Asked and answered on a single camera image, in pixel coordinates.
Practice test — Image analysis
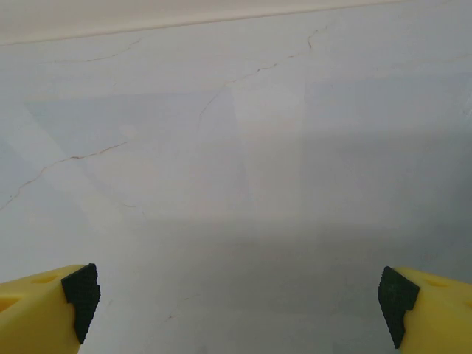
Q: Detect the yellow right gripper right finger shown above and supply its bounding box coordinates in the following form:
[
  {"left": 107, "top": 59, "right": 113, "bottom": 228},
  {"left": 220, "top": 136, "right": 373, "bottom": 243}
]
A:
[{"left": 377, "top": 265, "right": 472, "bottom": 354}]

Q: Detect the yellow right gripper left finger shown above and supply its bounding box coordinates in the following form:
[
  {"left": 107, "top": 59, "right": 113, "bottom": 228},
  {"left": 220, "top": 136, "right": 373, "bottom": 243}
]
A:
[{"left": 0, "top": 263, "right": 101, "bottom": 354}]

